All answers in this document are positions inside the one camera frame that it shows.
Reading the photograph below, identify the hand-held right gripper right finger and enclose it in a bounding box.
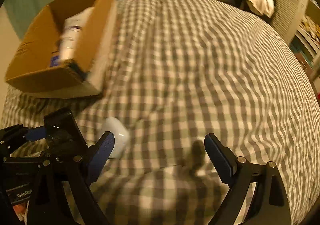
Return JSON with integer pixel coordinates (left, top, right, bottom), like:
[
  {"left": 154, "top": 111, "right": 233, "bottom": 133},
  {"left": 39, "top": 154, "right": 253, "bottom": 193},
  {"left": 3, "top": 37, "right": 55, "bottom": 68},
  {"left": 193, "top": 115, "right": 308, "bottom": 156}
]
[{"left": 204, "top": 133, "right": 292, "bottom": 225}]

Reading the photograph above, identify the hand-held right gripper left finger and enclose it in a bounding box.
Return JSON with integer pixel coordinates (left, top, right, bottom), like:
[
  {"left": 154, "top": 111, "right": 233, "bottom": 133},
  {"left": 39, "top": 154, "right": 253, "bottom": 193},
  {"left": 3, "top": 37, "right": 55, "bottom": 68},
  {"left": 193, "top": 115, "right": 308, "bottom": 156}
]
[{"left": 30, "top": 132, "right": 116, "bottom": 225}]

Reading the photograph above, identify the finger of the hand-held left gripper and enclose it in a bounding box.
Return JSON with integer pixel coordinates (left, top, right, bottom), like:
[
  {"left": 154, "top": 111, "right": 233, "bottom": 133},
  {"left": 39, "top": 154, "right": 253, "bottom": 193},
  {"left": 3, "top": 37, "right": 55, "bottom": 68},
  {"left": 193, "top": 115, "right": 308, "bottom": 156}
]
[
  {"left": 44, "top": 108, "right": 88, "bottom": 157},
  {"left": 25, "top": 125, "right": 47, "bottom": 142}
]

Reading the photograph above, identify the pale blue earbud case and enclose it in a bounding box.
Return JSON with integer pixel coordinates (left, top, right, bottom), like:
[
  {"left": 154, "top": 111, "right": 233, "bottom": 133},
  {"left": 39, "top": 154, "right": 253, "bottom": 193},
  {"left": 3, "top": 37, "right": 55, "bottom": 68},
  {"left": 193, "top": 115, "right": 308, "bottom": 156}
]
[{"left": 96, "top": 117, "right": 130, "bottom": 159}]

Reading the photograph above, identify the cardboard box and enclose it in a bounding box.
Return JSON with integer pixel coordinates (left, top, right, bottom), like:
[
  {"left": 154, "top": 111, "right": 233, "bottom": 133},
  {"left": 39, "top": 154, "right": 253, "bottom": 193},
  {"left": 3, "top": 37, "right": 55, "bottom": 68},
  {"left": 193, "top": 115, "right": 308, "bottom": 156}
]
[{"left": 5, "top": 0, "right": 118, "bottom": 99}]

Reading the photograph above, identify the white tube with purple label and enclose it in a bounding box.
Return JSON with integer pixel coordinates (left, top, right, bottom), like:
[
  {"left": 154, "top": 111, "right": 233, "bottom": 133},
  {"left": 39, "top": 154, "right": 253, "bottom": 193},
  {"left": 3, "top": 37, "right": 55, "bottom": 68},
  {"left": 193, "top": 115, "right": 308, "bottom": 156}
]
[{"left": 59, "top": 7, "right": 95, "bottom": 62}]

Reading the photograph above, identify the small blue item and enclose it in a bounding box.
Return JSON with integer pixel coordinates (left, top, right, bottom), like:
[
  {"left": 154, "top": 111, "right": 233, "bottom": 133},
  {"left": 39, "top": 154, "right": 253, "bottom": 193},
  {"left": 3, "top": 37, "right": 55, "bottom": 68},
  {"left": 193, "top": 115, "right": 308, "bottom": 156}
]
[{"left": 50, "top": 50, "right": 62, "bottom": 67}]

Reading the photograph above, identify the grey checkered blanket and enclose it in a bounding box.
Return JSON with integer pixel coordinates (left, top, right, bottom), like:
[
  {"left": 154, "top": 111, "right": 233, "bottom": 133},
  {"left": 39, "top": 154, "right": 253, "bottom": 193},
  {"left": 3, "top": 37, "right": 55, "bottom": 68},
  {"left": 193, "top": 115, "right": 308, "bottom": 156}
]
[{"left": 0, "top": 0, "right": 320, "bottom": 225}]

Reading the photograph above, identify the dark chair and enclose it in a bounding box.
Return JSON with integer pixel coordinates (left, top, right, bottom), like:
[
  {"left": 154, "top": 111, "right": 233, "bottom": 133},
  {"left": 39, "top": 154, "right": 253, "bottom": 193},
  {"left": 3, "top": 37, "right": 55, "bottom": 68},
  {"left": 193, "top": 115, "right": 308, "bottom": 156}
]
[{"left": 240, "top": 0, "right": 278, "bottom": 24}]

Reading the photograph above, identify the white towel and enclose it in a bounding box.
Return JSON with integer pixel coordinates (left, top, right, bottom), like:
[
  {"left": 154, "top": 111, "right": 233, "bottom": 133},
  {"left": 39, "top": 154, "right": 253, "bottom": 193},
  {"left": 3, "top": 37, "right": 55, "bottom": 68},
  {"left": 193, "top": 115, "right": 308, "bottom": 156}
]
[{"left": 250, "top": 0, "right": 275, "bottom": 17}]

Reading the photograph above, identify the white wardrobe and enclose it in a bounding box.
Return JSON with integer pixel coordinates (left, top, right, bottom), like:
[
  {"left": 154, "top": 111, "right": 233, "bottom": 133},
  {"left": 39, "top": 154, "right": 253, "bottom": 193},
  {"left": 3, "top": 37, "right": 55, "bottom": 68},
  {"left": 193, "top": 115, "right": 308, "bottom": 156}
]
[{"left": 270, "top": 0, "right": 320, "bottom": 76}]

